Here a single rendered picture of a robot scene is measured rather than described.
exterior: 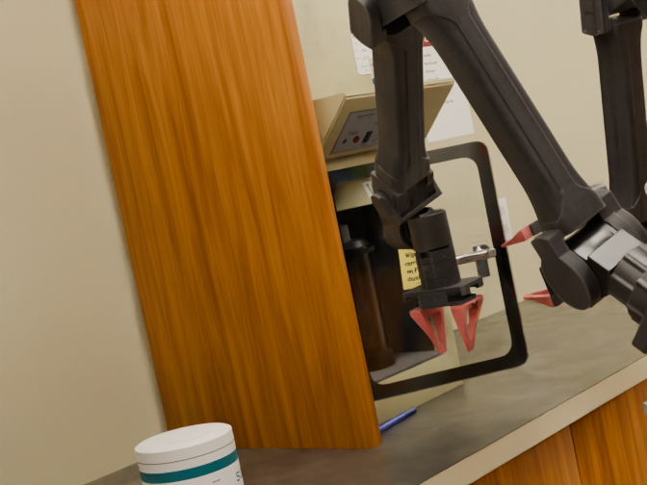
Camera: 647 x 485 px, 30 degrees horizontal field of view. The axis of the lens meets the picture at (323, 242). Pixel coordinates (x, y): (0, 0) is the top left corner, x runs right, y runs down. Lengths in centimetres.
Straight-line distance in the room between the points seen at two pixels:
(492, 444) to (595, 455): 36
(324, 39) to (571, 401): 75
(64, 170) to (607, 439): 109
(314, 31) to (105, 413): 78
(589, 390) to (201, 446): 80
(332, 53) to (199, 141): 28
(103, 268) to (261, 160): 43
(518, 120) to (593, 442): 96
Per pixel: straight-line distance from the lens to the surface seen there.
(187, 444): 157
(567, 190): 137
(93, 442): 224
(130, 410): 229
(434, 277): 171
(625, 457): 228
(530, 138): 135
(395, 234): 176
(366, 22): 139
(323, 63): 212
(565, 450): 210
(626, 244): 136
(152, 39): 215
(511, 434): 191
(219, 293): 211
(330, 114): 198
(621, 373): 222
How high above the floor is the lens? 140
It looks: 4 degrees down
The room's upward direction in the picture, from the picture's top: 12 degrees counter-clockwise
